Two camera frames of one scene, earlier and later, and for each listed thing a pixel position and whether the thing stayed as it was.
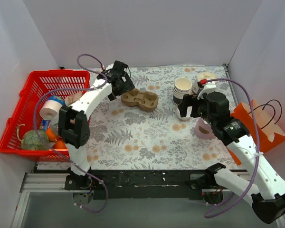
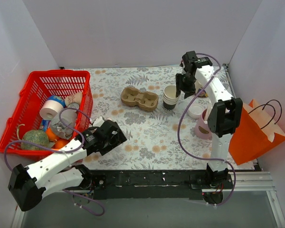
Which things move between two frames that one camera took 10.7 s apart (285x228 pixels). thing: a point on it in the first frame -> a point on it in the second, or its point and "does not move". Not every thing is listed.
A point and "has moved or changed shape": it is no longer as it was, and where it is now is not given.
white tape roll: (50, 109) does not move
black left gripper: (127, 83) -> (118, 137)
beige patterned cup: (71, 99) does not move
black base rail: (142, 185) does not move
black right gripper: (187, 106) -> (183, 83)
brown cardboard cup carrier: (146, 101) does not move
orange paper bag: (270, 133) does not move
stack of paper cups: (182, 86) has moved or changed shape
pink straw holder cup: (203, 130) does not move
